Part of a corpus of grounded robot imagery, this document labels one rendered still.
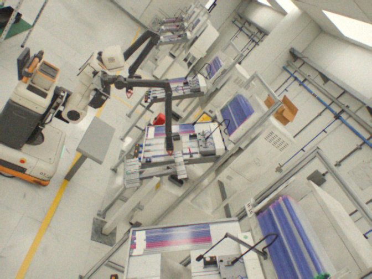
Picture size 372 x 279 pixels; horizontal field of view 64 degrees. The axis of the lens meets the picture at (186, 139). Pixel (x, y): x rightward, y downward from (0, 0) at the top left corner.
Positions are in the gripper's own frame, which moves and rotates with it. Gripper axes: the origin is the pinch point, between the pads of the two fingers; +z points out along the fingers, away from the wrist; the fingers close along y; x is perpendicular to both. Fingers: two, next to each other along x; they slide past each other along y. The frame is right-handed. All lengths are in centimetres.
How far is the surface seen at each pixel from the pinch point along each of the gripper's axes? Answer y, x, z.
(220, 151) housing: -8.2, -44.3, -4.0
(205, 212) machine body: -10, -29, 66
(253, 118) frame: -12, -72, -37
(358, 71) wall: 147, -253, -13
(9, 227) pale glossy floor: -64, 121, 11
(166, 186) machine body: -5.6, 7.0, 31.8
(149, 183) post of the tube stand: -33.8, 18.4, 4.7
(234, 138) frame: -12, -56, -19
